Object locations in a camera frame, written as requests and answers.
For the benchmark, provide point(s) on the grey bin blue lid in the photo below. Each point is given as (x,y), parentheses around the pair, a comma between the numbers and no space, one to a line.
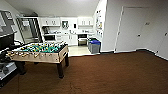
(95,46)

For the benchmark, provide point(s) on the white sink base cabinet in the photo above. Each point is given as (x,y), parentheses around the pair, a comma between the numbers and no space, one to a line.
(70,39)

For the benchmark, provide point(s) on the white drawer unit beside microwave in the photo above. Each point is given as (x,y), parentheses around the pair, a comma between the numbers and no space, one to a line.
(59,38)

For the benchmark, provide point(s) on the black coffee machine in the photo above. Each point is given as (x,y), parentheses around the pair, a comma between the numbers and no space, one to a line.
(46,30)

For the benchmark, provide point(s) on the foosball table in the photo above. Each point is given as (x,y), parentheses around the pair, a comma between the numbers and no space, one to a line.
(40,55)

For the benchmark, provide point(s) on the white room door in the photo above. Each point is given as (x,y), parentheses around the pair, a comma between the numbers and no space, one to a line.
(131,28)

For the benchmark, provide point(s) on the stainless steel refrigerator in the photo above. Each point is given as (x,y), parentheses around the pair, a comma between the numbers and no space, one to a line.
(29,30)

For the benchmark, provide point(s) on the white wall cabinet three doors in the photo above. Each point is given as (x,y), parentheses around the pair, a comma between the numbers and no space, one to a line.
(85,21)

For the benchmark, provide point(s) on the large wall notice poster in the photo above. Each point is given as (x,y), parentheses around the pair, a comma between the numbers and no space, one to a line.
(99,20)

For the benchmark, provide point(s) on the white wall cabinet wide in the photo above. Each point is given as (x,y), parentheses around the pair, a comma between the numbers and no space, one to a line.
(50,21)

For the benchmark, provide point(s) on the grey wall notice board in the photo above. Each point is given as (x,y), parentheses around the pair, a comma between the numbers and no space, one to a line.
(7,21)

